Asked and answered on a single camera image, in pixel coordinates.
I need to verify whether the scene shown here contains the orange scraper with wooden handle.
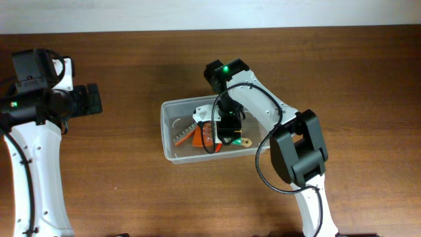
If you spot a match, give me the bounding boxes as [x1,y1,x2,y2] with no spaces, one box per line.
[192,122,253,147]

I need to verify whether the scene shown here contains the orange socket bit rail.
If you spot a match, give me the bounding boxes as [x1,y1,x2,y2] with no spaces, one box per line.
[173,124,197,146]

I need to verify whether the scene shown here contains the clear plastic container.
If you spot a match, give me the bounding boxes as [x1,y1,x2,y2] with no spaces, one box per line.
[161,95,267,165]

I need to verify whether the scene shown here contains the clear case of coloured bits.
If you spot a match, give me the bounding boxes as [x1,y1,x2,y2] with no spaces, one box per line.
[198,122,243,147]

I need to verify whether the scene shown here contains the orange handled pliers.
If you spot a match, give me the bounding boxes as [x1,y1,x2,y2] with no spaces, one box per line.
[214,144,222,153]

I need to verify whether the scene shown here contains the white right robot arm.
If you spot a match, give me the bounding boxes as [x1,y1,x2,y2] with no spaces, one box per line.
[204,59,339,236]

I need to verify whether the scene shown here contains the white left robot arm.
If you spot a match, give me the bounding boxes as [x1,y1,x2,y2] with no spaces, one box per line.
[1,84,103,236]

